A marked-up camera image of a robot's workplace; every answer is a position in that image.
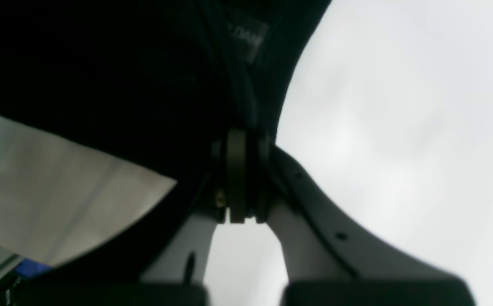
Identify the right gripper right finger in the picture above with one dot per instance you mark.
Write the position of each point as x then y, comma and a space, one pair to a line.
320, 241

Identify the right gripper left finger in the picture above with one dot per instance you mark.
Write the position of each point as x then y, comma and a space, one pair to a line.
223, 192

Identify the black T-shirt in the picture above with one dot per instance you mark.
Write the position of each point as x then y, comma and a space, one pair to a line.
153, 82

